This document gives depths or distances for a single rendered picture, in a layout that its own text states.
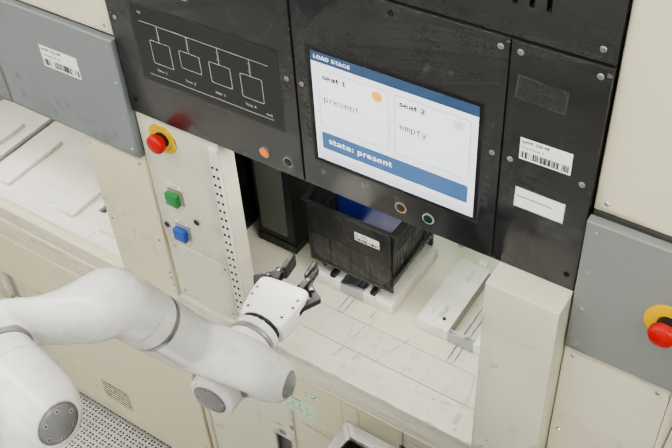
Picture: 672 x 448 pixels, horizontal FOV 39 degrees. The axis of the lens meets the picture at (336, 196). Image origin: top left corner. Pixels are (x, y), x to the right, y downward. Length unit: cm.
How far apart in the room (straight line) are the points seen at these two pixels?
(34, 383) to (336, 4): 64
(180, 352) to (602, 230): 63
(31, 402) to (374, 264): 97
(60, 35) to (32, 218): 77
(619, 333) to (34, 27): 118
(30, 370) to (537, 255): 72
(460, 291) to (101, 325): 101
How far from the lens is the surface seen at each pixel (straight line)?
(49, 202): 252
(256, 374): 149
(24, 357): 125
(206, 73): 160
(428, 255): 216
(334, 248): 203
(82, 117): 195
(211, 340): 147
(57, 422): 123
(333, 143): 150
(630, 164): 127
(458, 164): 138
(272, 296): 168
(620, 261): 135
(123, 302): 129
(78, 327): 128
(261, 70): 151
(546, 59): 121
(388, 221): 204
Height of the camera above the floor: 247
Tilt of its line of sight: 43 degrees down
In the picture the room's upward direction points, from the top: 4 degrees counter-clockwise
